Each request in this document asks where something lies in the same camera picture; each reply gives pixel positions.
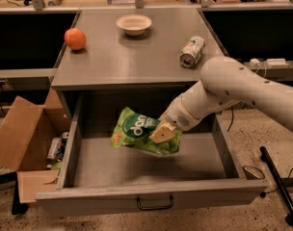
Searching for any orange fruit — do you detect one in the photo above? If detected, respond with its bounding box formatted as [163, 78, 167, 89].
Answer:
[64, 28, 87, 50]

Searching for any black drawer handle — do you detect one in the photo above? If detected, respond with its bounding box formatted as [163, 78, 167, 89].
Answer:
[136, 195, 174, 211]

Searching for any brown cardboard box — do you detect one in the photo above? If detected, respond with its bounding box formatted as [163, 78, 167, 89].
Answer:
[0, 90, 70, 203]

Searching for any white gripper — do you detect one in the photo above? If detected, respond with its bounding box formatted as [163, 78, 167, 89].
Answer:
[149, 94, 201, 143]

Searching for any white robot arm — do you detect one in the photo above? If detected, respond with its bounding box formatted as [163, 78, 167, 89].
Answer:
[149, 56, 293, 143]

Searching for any crushed white soda can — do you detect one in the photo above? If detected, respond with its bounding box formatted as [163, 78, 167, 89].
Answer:
[180, 36, 205, 67]

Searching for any bottle in cardboard box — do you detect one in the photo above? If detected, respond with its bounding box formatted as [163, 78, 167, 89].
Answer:
[47, 132, 69, 161]

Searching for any black stand leg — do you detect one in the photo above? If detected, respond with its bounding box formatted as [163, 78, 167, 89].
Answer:
[260, 146, 293, 226]

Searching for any open grey top drawer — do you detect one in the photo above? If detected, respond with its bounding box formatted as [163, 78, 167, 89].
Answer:
[36, 91, 266, 218]

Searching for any white power strip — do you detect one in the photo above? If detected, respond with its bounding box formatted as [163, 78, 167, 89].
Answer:
[250, 59, 288, 68]

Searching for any white paper bowl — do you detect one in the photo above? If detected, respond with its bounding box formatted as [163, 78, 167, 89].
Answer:
[116, 14, 152, 36]

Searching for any grey cabinet with top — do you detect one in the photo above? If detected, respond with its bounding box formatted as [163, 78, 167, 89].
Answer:
[50, 7, 241, 114]

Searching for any green rice chip bag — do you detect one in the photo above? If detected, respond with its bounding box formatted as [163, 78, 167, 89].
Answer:
[110, 107, 182, 156]

